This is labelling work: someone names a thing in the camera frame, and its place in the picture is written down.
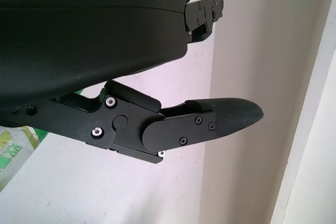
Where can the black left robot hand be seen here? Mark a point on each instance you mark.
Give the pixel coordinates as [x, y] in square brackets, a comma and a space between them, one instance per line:
[78, 24]

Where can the green toothpaste box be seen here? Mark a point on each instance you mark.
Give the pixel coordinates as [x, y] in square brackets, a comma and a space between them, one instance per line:
[13, 145]

